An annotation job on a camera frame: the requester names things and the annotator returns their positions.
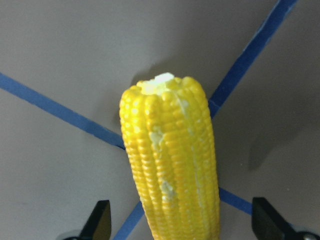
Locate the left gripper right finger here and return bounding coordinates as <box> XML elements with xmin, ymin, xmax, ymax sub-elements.
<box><xmin>251</xmin><ymin>197</ymin><xmax>297</xmax><ymax>240</ymax></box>

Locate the yellow corn cob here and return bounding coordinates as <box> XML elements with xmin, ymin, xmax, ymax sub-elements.
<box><xmin>119</xmin><ymin>72</ymin><xmax>220</xmax><ymax>240</ymax></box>

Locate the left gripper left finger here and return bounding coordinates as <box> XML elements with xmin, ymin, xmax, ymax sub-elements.
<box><xmin>77</xmin><ymin>200</ymin><xmax>111</xmax><ymax>240</ymax></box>

